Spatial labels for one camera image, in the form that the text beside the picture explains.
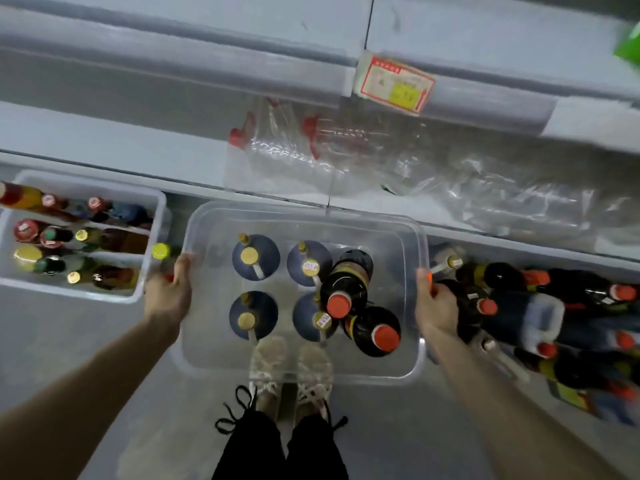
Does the person's left hand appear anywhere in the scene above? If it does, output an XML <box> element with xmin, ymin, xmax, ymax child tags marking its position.
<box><xmin>143</xmin><ymin>253</ymin><xmax>194</xmax><ymax>332</ymax></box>

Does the person's right hand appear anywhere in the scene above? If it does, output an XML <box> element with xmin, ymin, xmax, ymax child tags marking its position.
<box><xmin>414</xmin><ymin>267</ymin><xmax>461</xmax><ymax>342</ymax></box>

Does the green-label oyster sauce bottle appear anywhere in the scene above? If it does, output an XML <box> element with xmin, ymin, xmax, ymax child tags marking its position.
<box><xmin>150</xmin><ymin>241</ymin><xmax>186</xmax><ymax>286</ymax></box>

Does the clear plastic bin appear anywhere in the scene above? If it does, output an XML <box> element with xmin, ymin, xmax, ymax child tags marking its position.
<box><xmin>170</xmin><ymin>199</ymin><xmax>431</xmax><ymax>384</ymax></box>

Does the soy sauce bottle red cap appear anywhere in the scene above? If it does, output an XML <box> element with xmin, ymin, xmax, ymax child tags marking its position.
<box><xmin>318</xmin><ymin>247</ymin><xmax>373</xmax><ymax>321</ymax></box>
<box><xmin>345</xmin><ymin>305</ymin><xmax>403</xmax><ymax>358</ymax></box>

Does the rice vinegar jug green label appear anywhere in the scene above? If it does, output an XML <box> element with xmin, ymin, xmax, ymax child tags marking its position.
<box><xmin>232</xmin><ymin>233</ymin><xmax>281</xmax><ymax>281</ymax></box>

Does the group of bottles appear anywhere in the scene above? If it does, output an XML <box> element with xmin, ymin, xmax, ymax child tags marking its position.
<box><xmin>430</xmin><ymin>245</ymin><xmax>640</xmax><ymax>426</ymax></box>

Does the white metal store shelving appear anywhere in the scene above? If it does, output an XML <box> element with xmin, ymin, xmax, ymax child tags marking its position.
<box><xmin>0</xmin><ymin>0</ymin><xmax>640</xmax><ymax>276</ymax></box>

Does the person's right forearm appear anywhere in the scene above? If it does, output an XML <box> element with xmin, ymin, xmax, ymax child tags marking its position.
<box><xmin>430</xmin><ymin>327</ymin><xmax>626</xmax><ymax>480</ymax></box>

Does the person's left beige sandal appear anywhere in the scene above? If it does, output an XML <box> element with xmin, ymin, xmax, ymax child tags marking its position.
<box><xmin>248</xmin><ymin>337</ymin><xmax>292</xmax><ymax>416</ymax></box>

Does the grey floor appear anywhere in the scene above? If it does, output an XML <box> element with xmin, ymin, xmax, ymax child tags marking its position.
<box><xmin>0</xmin><ymin>159</ymin><xmax>640</xmax><ymax>480</ymax></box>

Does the pack of clear empty bottles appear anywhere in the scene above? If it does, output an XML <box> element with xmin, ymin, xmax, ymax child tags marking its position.
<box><xmin>225</xmin><ymin>95</ymin><xmax>640</xmax><ymax>246</ymax></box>

